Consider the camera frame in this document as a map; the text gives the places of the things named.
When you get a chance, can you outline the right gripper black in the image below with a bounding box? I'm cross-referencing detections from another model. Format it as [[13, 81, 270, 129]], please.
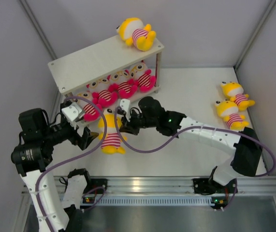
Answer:
[[119, 108, 158, 135]]

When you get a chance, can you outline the pink plush shelf left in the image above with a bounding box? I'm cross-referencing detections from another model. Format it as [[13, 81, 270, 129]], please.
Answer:
[[75, 91, 100, 122]]

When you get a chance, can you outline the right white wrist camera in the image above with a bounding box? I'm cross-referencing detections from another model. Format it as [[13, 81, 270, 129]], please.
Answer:
[[116, 99, 131, 122]]

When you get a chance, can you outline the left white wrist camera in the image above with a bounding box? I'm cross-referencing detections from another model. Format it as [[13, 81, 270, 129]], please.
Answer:
[[60, 101, 85, 129]]

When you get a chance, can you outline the white two-tier shelf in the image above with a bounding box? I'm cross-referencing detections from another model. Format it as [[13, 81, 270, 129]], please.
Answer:
[[48, 35, 164, 103]]

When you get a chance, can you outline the pink plush shelf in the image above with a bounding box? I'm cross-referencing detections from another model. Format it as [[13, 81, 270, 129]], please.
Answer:
[[75, 91, 100, 122], [86, 78, 118, 108]]

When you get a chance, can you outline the white slotted cable duct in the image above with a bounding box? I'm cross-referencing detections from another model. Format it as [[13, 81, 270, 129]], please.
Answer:
[[81, 195, 215, 207]]

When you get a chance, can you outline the left corner aluminium post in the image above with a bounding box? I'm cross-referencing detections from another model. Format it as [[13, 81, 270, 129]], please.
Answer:
[[18, 0, 58, 60]]

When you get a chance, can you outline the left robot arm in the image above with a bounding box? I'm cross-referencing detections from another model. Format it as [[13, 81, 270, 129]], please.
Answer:
[[11, 108, 98, 232]]

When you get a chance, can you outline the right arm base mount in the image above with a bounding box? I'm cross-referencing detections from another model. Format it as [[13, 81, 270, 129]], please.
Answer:
[[192, 177, 238, 211]]

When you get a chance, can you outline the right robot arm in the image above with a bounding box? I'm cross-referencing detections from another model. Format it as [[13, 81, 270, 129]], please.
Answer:
[[117, 96, 262, 192]]

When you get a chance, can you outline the pink plush with glasses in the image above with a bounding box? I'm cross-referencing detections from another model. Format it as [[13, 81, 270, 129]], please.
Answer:
[[107, 70, 138, 99]]

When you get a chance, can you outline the yellow frog plush front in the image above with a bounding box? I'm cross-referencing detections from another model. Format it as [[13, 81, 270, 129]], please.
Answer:
[[98, 108, 126, 155]]

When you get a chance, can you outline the yellow plush on shelf top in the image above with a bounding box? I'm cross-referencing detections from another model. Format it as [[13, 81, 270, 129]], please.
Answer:
[[116, 17, 157, 51]]

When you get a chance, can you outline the aluminium front rail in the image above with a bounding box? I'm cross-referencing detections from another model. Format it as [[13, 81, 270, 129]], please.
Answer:
[[21, 176, 276, 194]]

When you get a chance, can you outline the right corner aluminium post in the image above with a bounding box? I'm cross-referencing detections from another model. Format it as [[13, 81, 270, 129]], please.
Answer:
[[233, 0, 276, 72]]

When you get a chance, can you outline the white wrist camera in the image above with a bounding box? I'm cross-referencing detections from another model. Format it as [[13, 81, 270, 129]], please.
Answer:
[[116, 99, 131, 122], [60, 101, 85, 129]]

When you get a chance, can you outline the corner aluminium post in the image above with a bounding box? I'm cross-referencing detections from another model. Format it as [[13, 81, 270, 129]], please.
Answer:
[[18, 0, 58, 60], [233, 0, 276, 72]]

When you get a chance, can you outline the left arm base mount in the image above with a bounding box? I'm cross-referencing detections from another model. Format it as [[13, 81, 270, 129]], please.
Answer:
[[79, 177, 108, 206]]

